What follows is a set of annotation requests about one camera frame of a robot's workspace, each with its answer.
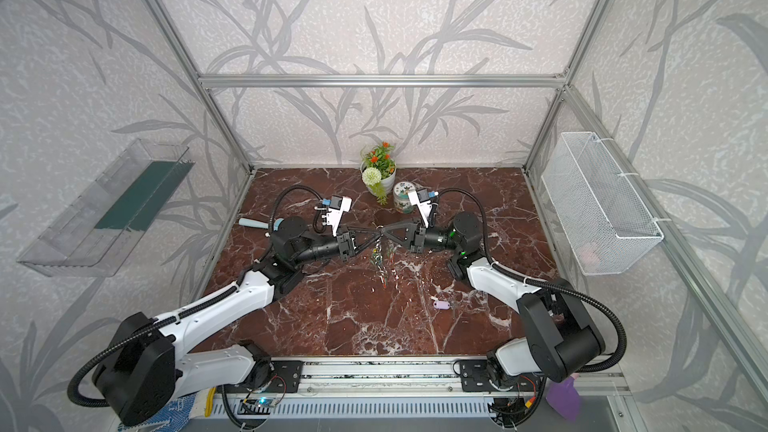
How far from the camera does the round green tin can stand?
3.41ft

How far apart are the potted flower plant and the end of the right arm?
0.31 m

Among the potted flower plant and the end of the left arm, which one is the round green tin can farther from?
the end of the left arm

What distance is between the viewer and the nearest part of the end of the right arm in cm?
67

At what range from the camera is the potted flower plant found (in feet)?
3.30

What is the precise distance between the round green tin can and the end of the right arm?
33cm
